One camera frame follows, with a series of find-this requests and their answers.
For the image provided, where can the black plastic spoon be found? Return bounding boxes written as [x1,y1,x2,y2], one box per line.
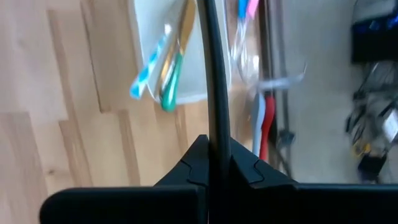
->
[196,0,233,224]

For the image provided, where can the grey plastic spoon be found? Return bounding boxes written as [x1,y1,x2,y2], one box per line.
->
[251,91,267,158]

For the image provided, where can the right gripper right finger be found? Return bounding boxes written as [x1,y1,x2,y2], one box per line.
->
[230,137,398,224]

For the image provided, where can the floor cable bundle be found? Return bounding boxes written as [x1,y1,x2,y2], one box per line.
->
[344,62,398,184]

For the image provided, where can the white plastic bin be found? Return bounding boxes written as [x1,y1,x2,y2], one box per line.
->
[132,0,233,106]

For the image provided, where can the red slotted spatula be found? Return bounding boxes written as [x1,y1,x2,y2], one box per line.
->
[259,95,277,162]

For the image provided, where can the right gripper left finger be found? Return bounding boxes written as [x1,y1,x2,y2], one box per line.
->
[39,134,210,224]

